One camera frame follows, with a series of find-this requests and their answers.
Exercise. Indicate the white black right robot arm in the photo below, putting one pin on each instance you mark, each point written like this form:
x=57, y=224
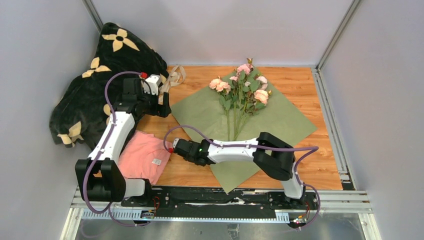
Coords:
x=273, y=156

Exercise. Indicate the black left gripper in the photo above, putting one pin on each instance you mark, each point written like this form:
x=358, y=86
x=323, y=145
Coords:
x=162, y=110

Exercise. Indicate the green and tan wrapping paper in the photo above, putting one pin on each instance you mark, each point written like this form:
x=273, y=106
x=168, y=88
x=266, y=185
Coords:
x=280, y=118

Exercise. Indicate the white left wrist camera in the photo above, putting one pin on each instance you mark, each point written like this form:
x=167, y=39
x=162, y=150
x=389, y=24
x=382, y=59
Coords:
x=152, y=84

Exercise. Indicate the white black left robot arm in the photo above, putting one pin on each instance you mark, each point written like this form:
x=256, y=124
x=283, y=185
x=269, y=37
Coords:
x=99, y=177

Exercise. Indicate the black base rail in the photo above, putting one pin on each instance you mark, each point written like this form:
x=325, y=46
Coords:
x=207, y=204

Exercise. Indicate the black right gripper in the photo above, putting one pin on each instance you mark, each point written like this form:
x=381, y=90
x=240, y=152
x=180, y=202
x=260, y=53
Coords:
x=190, y=159

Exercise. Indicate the black blanket with cream flowers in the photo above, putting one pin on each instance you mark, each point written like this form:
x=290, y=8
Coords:
x=82, y=115

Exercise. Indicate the beige ribbon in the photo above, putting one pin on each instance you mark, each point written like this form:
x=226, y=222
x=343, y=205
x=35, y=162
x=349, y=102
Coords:
x=176, y=77

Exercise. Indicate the pink folded cloth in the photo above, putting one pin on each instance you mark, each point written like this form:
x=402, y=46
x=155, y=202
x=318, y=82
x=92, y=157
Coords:
x=144, y=157

